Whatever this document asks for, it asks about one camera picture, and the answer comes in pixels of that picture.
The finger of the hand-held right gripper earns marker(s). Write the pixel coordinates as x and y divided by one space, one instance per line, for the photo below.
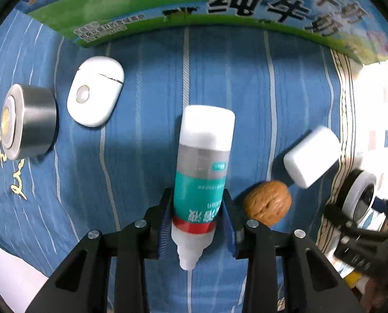
335 215

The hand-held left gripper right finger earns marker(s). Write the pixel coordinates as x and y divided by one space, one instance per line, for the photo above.
229 231

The brown walnut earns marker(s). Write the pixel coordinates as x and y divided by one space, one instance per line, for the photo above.
267 203

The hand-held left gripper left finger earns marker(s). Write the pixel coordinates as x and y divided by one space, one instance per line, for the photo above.
165 226

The round silver metal tin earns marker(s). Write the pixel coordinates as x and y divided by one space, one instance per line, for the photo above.
37 120

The white rectangular plastic box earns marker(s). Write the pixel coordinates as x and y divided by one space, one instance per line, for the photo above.
311 156

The blue striped cloth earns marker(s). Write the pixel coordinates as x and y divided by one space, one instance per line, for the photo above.
141 111

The white teal liquid bottle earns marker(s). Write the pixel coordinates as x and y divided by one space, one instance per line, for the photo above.
200 176

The white oval case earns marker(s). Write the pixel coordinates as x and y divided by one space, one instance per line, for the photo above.
94 99

